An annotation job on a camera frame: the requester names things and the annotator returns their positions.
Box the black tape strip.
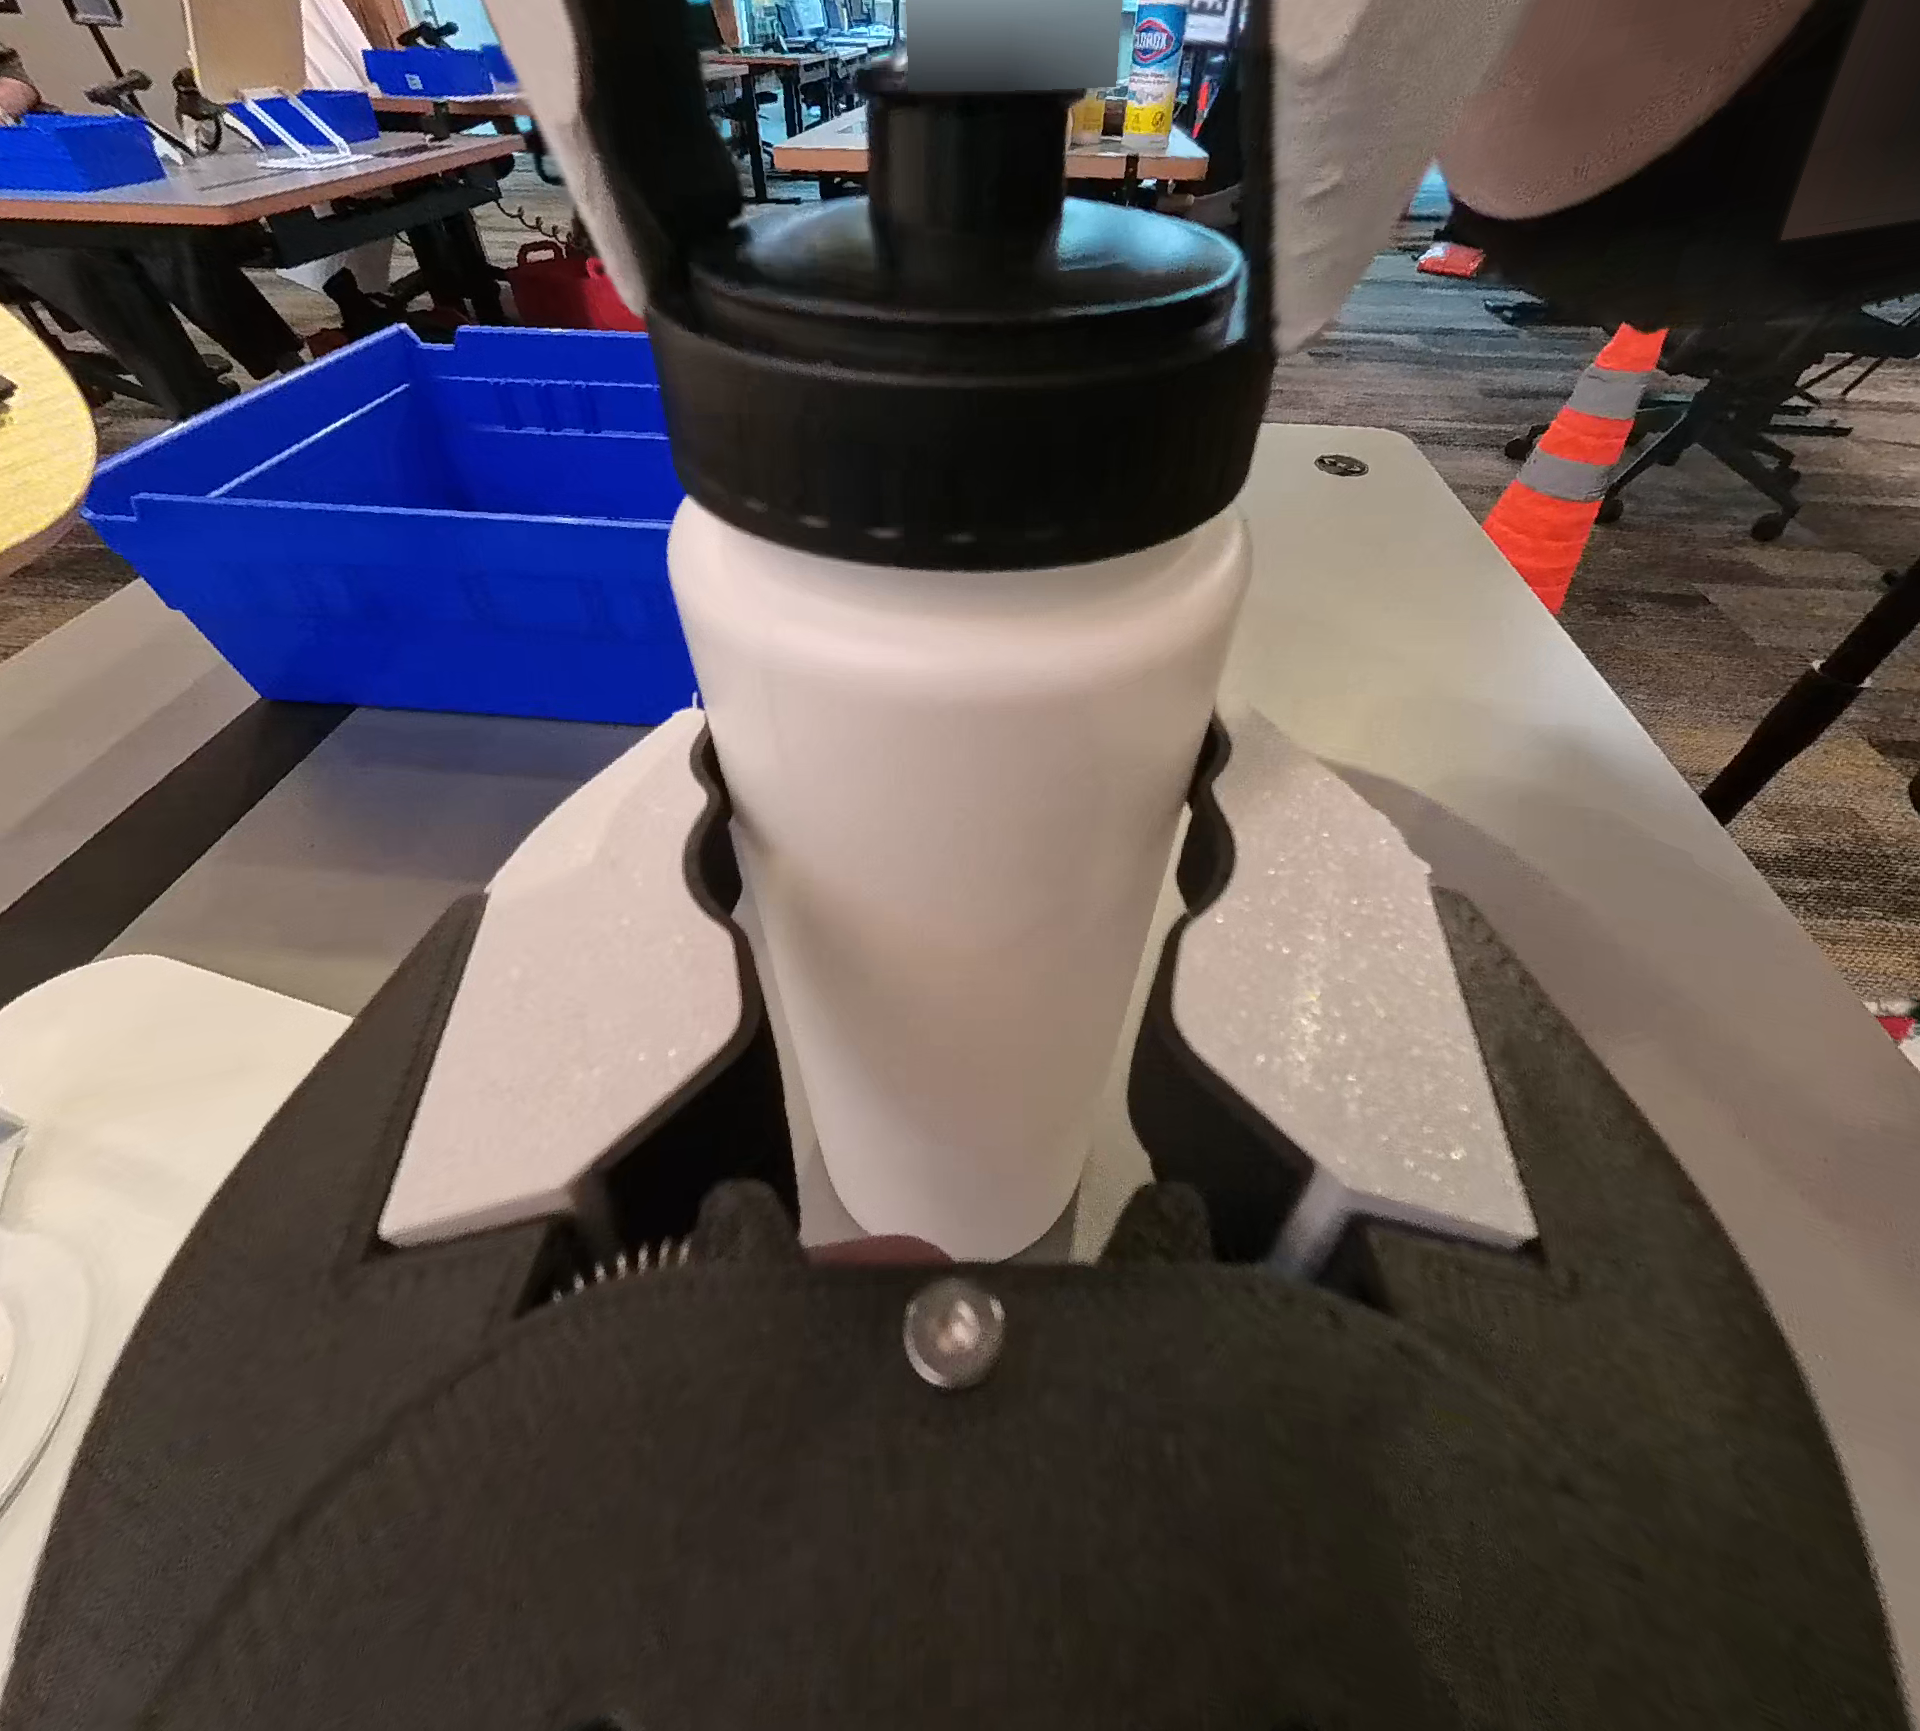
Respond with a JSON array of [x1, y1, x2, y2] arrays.
[[0, 704, 355, 960]]

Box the white stand base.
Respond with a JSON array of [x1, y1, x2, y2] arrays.
[[0, 956, 355, 1523]]

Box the white bottle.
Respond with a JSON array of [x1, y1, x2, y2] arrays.
[[664, 494, 1254, 1260]]

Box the black office chair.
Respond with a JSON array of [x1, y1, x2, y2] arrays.
[[1507, 306, 1920, 544]]

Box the black bottle lid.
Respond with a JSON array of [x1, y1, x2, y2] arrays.
[[644, 66, 1278, 570]]

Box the orange traffic cone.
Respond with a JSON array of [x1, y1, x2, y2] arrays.
[[1482, 328, 1671, 616]]

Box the brown edged table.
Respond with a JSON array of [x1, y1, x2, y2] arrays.
[[0, 130, 528, 414], [772, 104, 1211, 206]]

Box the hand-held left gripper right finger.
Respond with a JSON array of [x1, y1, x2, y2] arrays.
[[1128, 704, 1543, 1280]]

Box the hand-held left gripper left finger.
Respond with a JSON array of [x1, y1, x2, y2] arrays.
[[379, 708, 800, 1254]]

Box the white yellow wipes canister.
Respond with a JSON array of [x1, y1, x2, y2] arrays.
[[1128, 0, 1192, 144]]

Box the small acrylic holder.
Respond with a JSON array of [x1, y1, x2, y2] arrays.
[[237, 86, 362, 168]]

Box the blue plastic bin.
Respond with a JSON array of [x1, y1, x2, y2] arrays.
[[82, 326, 700, 728]]

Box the red plastic container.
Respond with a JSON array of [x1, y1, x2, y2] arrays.
[[507, 238, 648, 334]]

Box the black stand pole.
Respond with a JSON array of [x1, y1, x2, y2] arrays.
[[1702, 568, 1920, 826]]

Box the small blue bin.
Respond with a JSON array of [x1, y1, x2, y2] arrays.
[[0, 112, 169, 196], [364, 46, 520, 98], [224, 88, 381, 150]]

